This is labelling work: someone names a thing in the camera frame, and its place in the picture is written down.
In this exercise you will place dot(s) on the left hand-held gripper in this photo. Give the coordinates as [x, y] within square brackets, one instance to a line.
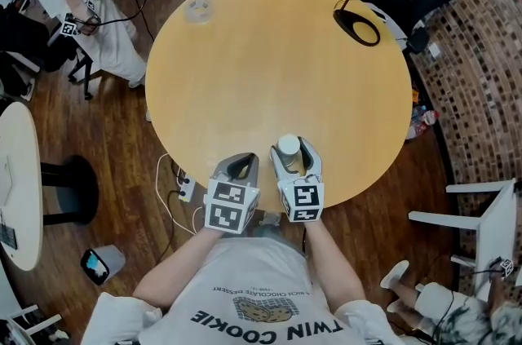
[224, 210]

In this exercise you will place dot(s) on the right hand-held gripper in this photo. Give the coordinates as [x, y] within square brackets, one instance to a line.
[303, 200]

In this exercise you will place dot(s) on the white paper cup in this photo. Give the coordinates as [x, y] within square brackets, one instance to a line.
[288, 145]

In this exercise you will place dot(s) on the person's left forearm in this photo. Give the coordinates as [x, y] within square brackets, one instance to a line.
[175, 274]

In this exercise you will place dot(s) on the person's right forearm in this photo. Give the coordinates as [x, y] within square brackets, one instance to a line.
[332, 270]

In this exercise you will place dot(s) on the white power strip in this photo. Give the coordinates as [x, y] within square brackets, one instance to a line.
[187, 188]

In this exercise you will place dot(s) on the person's white shoe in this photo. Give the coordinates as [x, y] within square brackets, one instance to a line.
[270, 219]

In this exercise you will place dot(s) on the person's white printed t-shirt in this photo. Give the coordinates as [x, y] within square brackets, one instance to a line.
[244, 278]

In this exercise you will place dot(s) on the plastic drink bottles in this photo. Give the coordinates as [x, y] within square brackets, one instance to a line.
[422, 123]

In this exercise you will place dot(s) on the grey trash bin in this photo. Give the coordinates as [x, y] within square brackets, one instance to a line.
[114, 257]

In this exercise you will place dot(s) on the clear tape roll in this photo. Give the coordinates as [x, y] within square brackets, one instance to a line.
[198, 11]

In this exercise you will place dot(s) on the white stool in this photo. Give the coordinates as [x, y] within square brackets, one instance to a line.
[493, 241]

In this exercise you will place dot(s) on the white oval table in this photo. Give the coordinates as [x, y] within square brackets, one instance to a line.
[20, 180]

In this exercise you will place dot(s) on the black keyboard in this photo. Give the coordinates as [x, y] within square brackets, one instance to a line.
[8, 236]

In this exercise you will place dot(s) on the black wheeled chair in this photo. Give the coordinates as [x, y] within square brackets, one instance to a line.
[24, 45]

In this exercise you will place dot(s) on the white rack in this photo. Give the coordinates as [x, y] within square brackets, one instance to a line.
[24, 325]

